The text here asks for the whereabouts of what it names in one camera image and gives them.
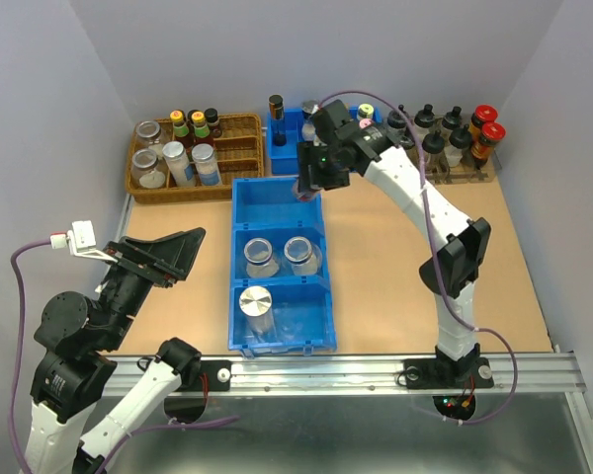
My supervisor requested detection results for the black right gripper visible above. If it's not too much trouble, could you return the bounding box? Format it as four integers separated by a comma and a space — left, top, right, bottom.
298, 137, 353, 190

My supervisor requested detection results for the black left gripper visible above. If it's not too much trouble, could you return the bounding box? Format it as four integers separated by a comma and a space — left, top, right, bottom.
104, 222, 212, 345

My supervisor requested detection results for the red-white-lid chili jar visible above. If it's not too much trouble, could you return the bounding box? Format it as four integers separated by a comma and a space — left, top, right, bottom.
292, 181, 320, 202

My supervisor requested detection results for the round open-top glass jar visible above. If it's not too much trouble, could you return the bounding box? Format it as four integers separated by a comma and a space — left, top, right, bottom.
244, 237, 280, 278

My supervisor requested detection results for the tall silver-lid glass jar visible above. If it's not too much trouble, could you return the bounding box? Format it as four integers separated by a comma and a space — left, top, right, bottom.
238, 285, 275, 339

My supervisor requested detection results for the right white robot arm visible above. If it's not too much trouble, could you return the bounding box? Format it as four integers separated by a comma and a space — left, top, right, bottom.
294, 100, 491, 385

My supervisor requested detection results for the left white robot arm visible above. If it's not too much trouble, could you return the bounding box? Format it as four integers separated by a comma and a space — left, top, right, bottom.
22, 221, 206, 473

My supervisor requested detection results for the blue plastic tray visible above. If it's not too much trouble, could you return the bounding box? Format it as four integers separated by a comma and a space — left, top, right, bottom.
266, 107, 389, 175

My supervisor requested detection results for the silver-top salt shaker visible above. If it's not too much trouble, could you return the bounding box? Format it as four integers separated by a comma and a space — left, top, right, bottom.
301, 100, 319, 142

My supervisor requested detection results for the tall black-cap grinder bottle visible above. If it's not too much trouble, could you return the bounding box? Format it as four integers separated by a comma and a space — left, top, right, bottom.
269, 94, 287, 146

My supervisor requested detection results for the pink-lid jar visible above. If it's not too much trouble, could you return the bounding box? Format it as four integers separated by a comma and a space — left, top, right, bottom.
359, 118, 373, 129

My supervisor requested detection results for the brown wicker basket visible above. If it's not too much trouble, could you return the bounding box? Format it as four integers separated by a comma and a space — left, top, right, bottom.
125, 114, 265, 204

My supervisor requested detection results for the green-lid jar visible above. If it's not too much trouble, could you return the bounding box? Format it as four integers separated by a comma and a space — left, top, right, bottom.
357, 103, 375, 120

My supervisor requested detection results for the tall silver-lid salt jar right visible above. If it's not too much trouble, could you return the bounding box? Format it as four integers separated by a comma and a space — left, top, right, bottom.
192, 143, 222, 186

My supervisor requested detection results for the tall silver-lid salt jar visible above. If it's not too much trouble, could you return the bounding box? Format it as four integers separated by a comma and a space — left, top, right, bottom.
192, 143, 222, 186
162, 141, 196, 188

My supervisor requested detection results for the round glass jar in basket front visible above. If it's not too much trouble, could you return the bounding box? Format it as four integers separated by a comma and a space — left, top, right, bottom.
130, 148, 167, 190

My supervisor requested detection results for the black-cap dispenser bottle back left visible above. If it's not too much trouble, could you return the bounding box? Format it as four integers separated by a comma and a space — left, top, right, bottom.
385, 104, 408, 138

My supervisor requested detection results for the black-cap dispenser bottle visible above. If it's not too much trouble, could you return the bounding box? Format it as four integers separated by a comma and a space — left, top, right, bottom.
385, 104, 408, 138
444, 124, 472, 168
441, 106, 463, 135
413, 104, 436, 139
422, 129, 445, 172
400, 135, 416, 150

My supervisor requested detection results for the tall silver-lid salt jar left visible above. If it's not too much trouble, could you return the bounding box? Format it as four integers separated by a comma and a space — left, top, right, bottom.
162, 141, 196, 188

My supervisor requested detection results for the black-cap dispenser bottle front left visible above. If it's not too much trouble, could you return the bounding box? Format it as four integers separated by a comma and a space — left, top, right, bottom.
400, 135, 416, 150

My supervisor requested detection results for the dark-cap brown sauce bottle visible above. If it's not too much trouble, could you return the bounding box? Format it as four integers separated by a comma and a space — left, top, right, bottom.
204, 108, 222, 138

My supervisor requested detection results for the yellow-cap green-label sauce bottle right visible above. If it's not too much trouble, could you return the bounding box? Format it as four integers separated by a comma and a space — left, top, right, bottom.
189, 111, 213, 146

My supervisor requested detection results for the yellow-cap green-label sauce bottle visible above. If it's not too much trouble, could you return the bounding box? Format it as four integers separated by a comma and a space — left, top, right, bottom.
170, 110, 194, 149
189, 111, 213, 146

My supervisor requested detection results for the blue three-compartment plastic bin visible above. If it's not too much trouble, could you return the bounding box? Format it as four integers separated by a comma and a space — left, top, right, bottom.
228, 177, 337, 357

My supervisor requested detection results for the black-cap dispenser bottle back middle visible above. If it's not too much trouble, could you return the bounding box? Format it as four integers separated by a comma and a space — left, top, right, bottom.
413, 104, 436, 139

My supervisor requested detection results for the yellow-cap green-label sauce bottle left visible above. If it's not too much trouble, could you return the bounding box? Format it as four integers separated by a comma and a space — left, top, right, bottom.
170, 110, 194, 149

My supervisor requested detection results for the black-cap dispenser bottle front middle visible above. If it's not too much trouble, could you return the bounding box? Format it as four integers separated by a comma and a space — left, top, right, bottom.
422, 129, 445, 172

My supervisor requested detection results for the round glass jar in basket back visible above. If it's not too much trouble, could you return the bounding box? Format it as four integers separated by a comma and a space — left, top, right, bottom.
134, 120, 170, 159

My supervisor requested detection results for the clear acrylic bottle rack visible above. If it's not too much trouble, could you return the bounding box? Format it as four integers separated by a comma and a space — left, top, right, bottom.
403, 119, 501, 184

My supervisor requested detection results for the black-cap dispenser bottle back right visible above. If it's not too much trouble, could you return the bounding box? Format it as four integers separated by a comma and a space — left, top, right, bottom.
441, 106, 463, 135

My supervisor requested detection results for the black-cap dispenser bottle front right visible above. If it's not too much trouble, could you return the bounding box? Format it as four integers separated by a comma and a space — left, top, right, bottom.
444, 124, 472, 168

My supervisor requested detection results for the red-lid sauce jar back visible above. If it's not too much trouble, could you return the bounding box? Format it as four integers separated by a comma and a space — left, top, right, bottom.
468, 104, 498, 140

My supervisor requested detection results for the red-lid sauce jar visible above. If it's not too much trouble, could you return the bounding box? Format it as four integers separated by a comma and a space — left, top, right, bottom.
470, 121, 506, 168
468, 104, 498, 140

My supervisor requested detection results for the red-lid sauce jar front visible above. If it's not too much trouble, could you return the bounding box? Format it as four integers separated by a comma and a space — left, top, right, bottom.
470, 121, 506, 168

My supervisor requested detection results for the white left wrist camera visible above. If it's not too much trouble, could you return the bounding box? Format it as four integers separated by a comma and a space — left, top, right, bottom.
49, 220, 117, 263

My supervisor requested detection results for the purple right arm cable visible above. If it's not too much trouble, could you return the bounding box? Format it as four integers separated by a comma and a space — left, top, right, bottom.
320, 90, 519, 427

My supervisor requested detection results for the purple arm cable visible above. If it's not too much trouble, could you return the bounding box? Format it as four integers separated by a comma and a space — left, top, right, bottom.
7, 237, 55, 473
320, 90, 519, 427

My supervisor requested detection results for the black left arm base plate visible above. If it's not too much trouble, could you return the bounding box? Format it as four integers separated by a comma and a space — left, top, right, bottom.
177, 358, 232, 394

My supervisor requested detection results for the aluminium table edge rail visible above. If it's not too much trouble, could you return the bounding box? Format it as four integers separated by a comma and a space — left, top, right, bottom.
91, 351, 587, 396

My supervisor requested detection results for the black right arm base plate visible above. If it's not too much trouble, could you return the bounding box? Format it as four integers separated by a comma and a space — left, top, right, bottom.
402, 357, 494, 390

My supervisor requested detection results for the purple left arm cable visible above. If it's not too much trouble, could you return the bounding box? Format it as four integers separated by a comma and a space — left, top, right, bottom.
7, 237, 55, 473

